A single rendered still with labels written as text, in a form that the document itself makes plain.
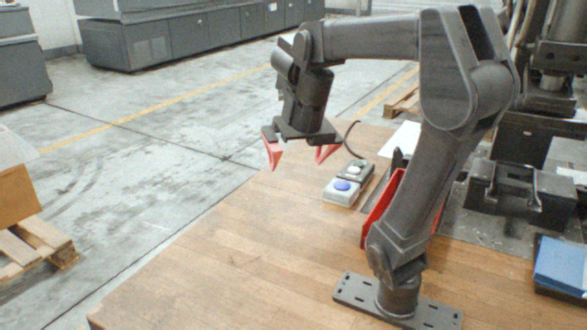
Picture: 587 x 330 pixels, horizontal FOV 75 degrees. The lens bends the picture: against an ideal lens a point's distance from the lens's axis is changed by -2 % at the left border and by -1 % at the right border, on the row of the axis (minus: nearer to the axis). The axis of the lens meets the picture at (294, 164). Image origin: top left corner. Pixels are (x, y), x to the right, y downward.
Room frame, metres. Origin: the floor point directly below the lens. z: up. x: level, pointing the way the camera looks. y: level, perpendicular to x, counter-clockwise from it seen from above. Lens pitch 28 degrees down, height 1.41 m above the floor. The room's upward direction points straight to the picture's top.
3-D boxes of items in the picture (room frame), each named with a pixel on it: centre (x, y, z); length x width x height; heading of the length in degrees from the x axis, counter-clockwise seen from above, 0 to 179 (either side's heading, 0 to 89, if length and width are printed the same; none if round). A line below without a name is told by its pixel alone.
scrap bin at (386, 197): (0.67, -0.24, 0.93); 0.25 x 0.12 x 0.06; 152
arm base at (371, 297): (0.44, -0.16, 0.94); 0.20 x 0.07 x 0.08; 62
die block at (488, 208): (0.72, -0.49, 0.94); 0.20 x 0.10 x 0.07; 62
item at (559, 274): (0.51, -0.47, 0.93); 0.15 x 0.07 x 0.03; 144
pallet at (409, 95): (3.77, -1.60, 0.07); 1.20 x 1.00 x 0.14; 146
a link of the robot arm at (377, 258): (0.45, -0.16, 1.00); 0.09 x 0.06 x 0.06; 125
